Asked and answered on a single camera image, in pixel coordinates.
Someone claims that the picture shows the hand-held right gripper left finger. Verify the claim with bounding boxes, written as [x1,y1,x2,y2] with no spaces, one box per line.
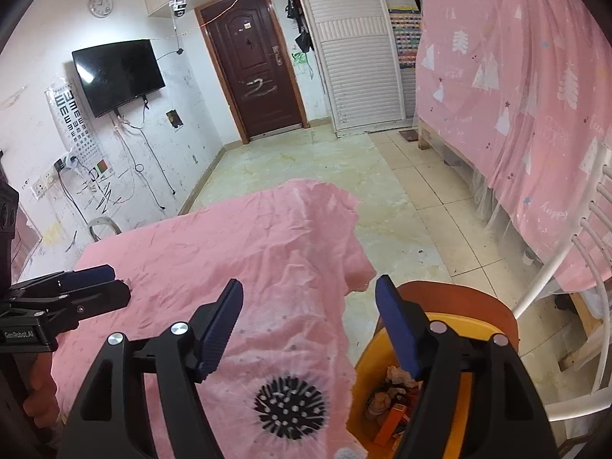
[56,278,244,459]

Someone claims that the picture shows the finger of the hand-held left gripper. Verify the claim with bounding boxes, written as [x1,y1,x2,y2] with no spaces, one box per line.
[7,264,116,299]
[0,280,132,333]

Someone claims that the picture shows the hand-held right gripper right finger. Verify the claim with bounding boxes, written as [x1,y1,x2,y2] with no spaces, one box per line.
[374,275,560,459]

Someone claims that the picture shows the yellow plastic chair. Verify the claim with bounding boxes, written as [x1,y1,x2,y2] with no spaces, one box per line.
[347,312,510,452]

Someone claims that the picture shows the person's left hand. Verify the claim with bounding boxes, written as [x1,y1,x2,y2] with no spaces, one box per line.
[21,351,60,422]

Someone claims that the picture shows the brown chair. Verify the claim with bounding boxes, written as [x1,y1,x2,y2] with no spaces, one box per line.
[397,281,519,359]

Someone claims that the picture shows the beige crumpled paper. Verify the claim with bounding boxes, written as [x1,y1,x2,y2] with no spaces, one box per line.
[366,389,390,419]

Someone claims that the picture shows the orange packet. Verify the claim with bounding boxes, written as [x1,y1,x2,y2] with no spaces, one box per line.
[373,404,412,446]

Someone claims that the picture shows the pink flowered bed sheet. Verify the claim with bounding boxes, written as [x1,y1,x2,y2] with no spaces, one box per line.
[14,178,376,459]

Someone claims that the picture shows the eye chart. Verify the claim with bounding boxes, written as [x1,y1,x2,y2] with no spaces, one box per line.
[45,83,103,173]

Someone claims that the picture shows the white metal chair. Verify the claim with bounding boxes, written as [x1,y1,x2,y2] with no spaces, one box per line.
[511,138,612,424]

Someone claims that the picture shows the pink tree-print curtain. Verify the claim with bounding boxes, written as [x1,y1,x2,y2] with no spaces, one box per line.
[413,0,612,292]

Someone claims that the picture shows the white louvred wardrobe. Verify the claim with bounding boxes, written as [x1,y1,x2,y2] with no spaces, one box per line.
[287,0,424,131]

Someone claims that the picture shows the dark brown door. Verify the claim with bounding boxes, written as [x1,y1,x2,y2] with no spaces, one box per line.
[194,0,309,144]

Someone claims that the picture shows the coloured grid poster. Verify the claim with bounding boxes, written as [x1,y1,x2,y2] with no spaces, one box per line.
[389,7,424,70]

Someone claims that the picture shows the metal stool frame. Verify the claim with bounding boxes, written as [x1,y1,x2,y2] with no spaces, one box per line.
[88,216,120,242]

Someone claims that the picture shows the wall mirror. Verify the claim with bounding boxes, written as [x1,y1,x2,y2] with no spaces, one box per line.
[12,210,43,283]

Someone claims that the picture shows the black wall television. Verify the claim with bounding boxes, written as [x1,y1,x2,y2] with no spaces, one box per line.
[72,39,166,119]

